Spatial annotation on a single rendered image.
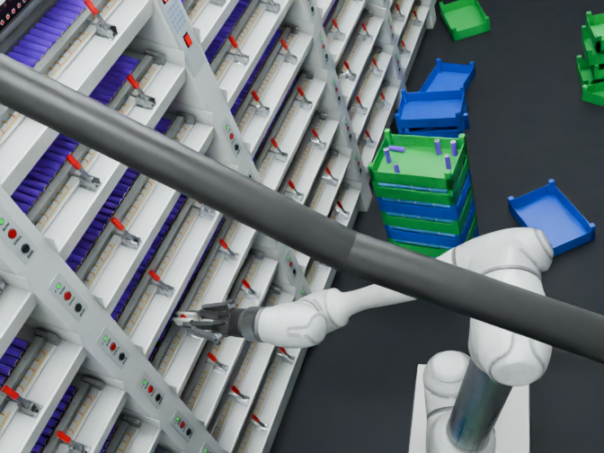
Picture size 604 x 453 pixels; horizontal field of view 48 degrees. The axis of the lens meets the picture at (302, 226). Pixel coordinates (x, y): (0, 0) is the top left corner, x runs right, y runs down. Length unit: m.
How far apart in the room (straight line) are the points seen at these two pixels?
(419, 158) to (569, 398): 0.96
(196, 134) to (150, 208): 0.27
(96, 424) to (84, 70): 0.78
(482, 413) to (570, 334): 1.18
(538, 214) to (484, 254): 1.54
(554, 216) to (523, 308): 2.54
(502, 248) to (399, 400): 1.21
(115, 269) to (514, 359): 0.89
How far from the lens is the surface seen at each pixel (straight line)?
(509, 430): 2.08
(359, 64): 2.96
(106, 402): 1.68
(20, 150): 1.39
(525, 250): 1.39
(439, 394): 1.87
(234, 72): 2.04
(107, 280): 1.61
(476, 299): 0.38
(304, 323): 1.62
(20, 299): 1.41
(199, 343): 1.92
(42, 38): 1.59
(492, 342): 1.28
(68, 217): 1.49
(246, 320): 1.70
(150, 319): 1.75
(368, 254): 0.37
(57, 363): 1.53
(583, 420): 2.43
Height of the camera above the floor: 2.19
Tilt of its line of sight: 45 degrees down
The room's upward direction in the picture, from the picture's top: 23 degrees counter-clockwise
